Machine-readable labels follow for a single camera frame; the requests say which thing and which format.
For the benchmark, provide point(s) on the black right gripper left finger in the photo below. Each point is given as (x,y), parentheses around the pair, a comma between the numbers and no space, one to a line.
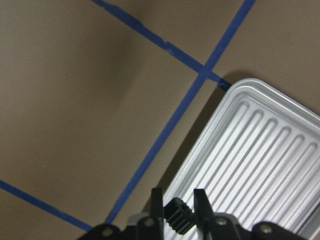
(151,227)

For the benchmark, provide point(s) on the silver metal tray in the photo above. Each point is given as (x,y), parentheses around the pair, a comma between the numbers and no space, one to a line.
(258,159)

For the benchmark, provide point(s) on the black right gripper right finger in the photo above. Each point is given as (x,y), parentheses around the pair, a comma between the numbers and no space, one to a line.
(210,225)

